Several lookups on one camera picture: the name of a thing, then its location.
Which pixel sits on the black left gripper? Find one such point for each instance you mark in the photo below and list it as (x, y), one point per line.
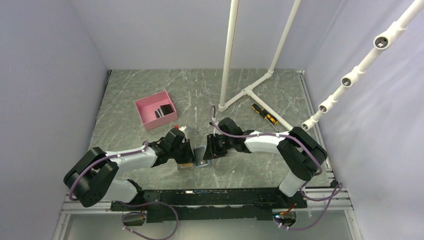
(188, 158)

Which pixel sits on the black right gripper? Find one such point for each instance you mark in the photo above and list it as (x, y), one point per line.
(211, 150)

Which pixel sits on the grey leather card holder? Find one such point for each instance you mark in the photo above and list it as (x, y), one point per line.
(191, 165)

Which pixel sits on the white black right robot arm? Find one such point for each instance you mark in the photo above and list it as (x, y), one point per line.
(302, 154)

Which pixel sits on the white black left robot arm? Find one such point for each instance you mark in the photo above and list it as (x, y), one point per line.
(93, 177)

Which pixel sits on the black cards in box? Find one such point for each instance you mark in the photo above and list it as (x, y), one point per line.
(164, 110)

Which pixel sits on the pink plastic box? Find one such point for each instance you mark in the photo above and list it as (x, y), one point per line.
(146, 107)

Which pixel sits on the yellow black screwdriver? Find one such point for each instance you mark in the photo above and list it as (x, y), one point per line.
(265, 115)

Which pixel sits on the white PVC pipe frame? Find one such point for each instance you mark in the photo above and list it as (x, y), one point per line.
(266, 28)

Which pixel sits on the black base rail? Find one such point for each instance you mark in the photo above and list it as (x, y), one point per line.
(258, 203)

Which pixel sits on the aluminium extrusion frame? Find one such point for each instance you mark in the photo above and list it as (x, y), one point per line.
(323, 199)

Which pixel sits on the white pipe with camera sockets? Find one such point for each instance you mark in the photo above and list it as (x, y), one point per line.
(380, 43)

